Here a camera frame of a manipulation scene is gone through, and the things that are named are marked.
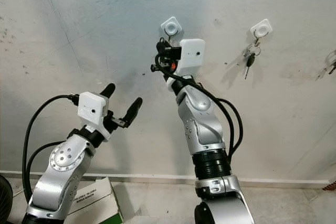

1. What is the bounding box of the white baseboard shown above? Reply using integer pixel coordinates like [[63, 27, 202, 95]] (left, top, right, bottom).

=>
[[0, 170, 336, 189]]

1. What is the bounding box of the black car key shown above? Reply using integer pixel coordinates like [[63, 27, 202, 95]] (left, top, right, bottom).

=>
[[243, 52, 257, 81]]

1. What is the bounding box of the white green cardboard box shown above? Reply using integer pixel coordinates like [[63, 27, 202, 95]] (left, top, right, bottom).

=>
[[66, 177, 124, 224]]

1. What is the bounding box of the black floor fan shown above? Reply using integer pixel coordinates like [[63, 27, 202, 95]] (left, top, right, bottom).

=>
[[0, 174, 14, 224]]

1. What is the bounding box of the silver key bunch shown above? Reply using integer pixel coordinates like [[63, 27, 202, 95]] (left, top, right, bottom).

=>
[[317, 50, 336, 81]]

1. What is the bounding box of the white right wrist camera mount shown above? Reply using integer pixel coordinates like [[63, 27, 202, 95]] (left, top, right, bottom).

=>
[[168, 38, 206, 84]]

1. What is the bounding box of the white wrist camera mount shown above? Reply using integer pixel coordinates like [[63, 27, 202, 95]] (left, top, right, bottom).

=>
[[77, 92, 111, 138], [168, 38, 206, 84]]

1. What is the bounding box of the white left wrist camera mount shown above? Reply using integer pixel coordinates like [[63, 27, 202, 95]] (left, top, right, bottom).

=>
[[77, 92, 111, 138]]

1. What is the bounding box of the white square wall hook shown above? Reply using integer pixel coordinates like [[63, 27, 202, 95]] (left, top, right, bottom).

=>
[[160, 16, 184, 37], [250, 19, 274, 39]]

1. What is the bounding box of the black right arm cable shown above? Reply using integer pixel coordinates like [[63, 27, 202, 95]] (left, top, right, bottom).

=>
[[174, 69, 237, 161], [215, 97, 244, 159]]

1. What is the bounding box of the short black left arm cable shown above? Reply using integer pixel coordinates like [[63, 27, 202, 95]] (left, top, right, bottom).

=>
[[26, 141, 65, 185]]

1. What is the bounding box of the silver key ring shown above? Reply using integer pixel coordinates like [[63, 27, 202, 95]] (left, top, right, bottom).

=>
[[248, 38, 262, 57]]

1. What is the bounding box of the long black left arm cable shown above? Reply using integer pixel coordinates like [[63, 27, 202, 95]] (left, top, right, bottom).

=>
[[22, 94, 82, 205]]

